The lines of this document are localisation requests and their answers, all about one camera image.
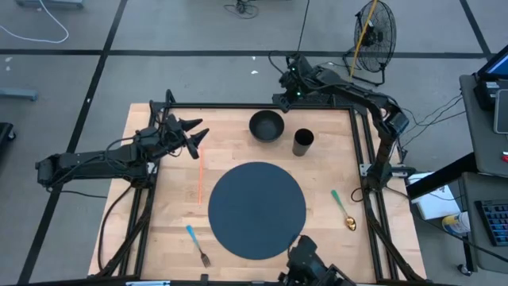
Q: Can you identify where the gray tablet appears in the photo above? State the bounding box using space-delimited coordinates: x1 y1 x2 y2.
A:
493 88 508 135

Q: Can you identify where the black tall cup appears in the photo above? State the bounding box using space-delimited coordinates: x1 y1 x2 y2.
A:
291 128 315 157

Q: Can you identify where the laptop with blue screen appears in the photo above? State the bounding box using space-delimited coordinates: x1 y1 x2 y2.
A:
477 50 508 83

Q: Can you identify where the blue-handled fork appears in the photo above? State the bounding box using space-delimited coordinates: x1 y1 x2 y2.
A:
185 224 212 269

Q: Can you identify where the black metal table frame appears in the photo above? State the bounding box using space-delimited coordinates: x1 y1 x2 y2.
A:
94 89 429 286

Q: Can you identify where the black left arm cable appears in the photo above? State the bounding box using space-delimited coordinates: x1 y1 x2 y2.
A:
97 184 134 272

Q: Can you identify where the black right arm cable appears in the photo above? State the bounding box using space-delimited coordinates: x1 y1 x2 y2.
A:
267 50 295 77

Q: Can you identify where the black floor fan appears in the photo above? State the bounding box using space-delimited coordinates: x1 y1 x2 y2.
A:
342 0 398 87

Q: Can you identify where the black floor cable bundle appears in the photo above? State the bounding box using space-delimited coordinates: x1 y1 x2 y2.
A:
223 0 260 20

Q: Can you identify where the black hanging cable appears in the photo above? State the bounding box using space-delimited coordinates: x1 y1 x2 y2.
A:
296 0 311 52

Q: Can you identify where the black keyboard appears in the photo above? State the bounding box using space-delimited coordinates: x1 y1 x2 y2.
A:
475 198 508 247

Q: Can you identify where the yellow hanging cable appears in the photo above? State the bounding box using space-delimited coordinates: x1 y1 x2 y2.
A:
348 0 379 79

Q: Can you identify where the gray desk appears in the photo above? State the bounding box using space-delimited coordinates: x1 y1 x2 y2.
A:
459 73 508 275

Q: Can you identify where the black desk device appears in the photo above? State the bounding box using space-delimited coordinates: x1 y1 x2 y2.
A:
473 79 501 111

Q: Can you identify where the green-handled gold spoon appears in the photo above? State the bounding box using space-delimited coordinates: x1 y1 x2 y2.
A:
331 189 357 232

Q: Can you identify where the white box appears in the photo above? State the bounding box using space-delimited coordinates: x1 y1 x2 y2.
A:
406 171 462 222

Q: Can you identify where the orange stick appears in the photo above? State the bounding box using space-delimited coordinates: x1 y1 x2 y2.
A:
197 145 205 207

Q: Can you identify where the white wipes canister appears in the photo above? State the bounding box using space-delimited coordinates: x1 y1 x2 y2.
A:
441 211 472 238

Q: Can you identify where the black bowl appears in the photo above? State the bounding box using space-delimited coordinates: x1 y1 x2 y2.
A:
248 110 286 143

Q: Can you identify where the black table-level camera mount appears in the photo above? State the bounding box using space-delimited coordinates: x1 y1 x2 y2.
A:
277 234 357 286

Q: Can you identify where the white floor cable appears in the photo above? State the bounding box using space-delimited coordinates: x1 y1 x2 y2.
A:
0 0 70 44

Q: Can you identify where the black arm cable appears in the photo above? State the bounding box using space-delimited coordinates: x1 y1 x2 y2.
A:
97 184 134 272
267 50 295 77

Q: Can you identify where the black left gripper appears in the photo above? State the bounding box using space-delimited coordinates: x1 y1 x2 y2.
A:
160 114 210 160

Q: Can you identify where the round dark woven placemat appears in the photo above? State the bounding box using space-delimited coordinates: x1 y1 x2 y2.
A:
207 161 307 261

